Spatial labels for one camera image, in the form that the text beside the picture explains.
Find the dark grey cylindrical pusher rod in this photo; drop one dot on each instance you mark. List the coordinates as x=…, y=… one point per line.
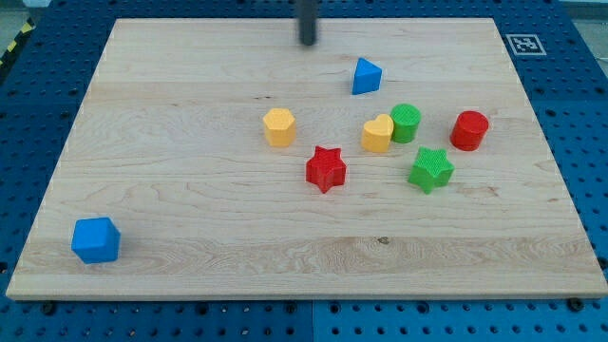
x=307, y=22

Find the blue triangle block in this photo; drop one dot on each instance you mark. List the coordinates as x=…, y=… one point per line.
x=366, y=78

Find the yellow hexagon block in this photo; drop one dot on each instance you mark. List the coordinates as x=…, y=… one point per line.
x=279, y=127

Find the yellow heart block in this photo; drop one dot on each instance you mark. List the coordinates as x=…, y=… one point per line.
x=376, y=134

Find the green cylinder block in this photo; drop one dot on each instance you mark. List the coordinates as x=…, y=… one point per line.
x=406, y=119

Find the red star block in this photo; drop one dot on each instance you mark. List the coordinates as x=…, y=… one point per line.
x=326, y=168

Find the light wooden board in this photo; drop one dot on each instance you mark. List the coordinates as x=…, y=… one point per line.
x=169, y=144

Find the red cylinder block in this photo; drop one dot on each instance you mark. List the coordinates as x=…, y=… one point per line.
x=469, y=130

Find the green star block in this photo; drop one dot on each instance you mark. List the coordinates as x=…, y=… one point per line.
x=431, y=169

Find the white fiducial marker tag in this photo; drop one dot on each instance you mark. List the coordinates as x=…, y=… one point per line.
x=523, y=44

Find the yellow black hazard tape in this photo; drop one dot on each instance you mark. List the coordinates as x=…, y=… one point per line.
x=17, y=44

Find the blue cube block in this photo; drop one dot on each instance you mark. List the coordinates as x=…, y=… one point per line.
x=96, y=240

